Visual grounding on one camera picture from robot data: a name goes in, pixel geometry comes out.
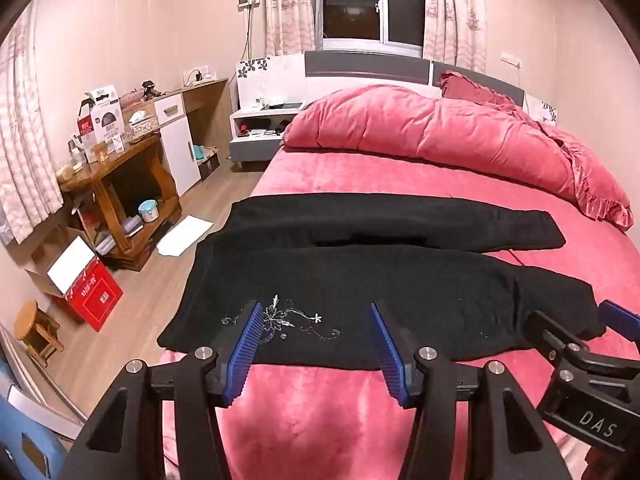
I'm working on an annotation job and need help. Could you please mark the pink duvet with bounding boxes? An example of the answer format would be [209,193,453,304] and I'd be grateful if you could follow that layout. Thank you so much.
[281,85,636,233]

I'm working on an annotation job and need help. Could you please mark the grey headboard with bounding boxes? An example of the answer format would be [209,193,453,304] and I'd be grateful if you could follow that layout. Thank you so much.
[304,51,526,106]

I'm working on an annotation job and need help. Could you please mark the black pants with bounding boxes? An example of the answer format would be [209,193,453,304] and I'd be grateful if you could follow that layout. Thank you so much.
[157,192,608,373]

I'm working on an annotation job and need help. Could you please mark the pink bed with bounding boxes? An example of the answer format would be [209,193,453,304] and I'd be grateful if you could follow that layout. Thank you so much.
[160,150,640,480]

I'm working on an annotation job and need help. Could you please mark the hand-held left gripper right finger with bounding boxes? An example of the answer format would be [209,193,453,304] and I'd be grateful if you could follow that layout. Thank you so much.
[370,301,573,480]

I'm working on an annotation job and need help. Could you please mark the open cardboard box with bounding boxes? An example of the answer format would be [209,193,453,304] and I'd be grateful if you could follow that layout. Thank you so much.
[25,227,101,311]

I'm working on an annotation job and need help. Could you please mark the wooden desk with white cabinet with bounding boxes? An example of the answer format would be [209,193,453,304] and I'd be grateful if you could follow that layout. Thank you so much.
[152,78,236,196]

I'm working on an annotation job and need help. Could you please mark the blue object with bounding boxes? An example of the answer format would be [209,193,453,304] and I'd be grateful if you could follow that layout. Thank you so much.
[0,395,66,480]

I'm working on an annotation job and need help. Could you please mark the white grey nightstand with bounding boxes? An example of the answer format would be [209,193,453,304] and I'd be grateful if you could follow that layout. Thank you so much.
[525,94,558,126]
[229,56,308,168]

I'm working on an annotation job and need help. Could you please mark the small wooden stool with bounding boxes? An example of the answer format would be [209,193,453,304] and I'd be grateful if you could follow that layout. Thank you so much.
[14,300,66,368]

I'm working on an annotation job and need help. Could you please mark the carved wooden side table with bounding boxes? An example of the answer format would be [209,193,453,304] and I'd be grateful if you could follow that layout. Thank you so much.
[57,132,183,271]

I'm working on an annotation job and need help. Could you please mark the white paper sheet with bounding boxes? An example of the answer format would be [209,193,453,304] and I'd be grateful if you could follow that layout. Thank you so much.
[156,216,215,257]

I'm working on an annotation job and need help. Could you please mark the patterned curtain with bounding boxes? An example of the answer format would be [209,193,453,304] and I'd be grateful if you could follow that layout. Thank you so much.
[422,0,488,73]
[262,0,331,56]
[0,5,66,246]

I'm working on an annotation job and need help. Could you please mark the white red product box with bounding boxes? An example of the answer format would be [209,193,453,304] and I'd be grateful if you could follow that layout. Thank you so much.
[76,85,126,156]

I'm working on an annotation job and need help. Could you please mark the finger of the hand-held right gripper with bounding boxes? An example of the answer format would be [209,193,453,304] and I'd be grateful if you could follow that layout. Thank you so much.
[522,310,591,362]
[597,299,640,336]

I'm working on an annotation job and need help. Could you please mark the window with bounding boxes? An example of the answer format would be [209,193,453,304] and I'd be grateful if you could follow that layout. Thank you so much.
[315,0,431,58]

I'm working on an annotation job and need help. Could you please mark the pink ruffled pillow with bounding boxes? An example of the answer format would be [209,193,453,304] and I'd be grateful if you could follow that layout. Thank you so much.
[439,70,526,111]

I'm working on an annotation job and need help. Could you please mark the tissue box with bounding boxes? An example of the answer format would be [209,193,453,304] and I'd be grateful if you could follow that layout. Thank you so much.
[122,110,161,141]

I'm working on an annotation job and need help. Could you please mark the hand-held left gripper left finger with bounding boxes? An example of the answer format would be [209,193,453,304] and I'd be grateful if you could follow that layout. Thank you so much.
[60,301,264,480]

